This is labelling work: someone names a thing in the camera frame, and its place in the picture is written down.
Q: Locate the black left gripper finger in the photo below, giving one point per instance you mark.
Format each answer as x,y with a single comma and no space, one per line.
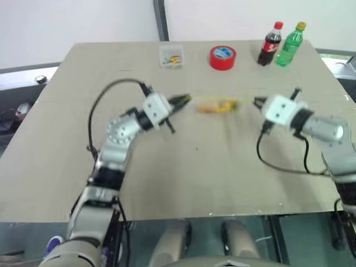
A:
182,104
184,98

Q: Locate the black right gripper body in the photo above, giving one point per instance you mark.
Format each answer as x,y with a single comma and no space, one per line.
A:
263,105

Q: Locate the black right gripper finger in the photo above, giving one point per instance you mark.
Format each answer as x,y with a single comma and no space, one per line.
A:
257,105
258,99

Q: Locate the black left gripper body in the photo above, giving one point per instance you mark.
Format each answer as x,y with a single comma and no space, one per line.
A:
173,104

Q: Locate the clear yellow-zip plastic bag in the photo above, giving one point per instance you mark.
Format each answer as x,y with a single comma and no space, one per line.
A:
242,101

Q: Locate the round orange sesame bread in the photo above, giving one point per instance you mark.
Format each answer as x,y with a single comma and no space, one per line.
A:
208,107

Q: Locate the long orange sesame bread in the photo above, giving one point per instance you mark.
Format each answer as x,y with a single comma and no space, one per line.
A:
228,105

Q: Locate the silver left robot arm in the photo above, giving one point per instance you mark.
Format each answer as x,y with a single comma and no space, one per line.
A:
111,155

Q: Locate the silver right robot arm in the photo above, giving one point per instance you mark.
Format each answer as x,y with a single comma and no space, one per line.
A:
328,133

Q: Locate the clear box of small parts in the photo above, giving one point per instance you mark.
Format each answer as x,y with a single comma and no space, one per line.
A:
172,58

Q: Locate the red tape roll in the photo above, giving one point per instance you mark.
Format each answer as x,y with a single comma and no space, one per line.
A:
222,61

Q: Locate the red-capped cola bottle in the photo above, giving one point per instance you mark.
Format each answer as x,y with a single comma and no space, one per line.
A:
268,47

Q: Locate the green yellow-capped plastic bottle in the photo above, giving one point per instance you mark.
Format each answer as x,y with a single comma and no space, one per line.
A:
289,48

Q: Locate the round white black gadget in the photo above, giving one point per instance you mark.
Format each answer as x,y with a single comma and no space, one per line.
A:
40,79

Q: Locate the red white device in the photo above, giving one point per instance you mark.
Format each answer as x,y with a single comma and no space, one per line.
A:
22,109

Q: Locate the grey curved robot body panel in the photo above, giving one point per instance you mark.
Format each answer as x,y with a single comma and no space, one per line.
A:
228,262

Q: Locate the purple shoe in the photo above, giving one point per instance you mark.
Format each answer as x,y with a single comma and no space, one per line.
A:
53,244

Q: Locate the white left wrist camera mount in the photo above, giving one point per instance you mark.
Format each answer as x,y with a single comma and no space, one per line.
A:
156,109

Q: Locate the grey wall pillar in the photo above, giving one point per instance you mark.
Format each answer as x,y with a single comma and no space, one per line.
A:
161,19

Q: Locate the black table frame leg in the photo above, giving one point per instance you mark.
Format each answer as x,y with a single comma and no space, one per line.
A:
279,239
123,244

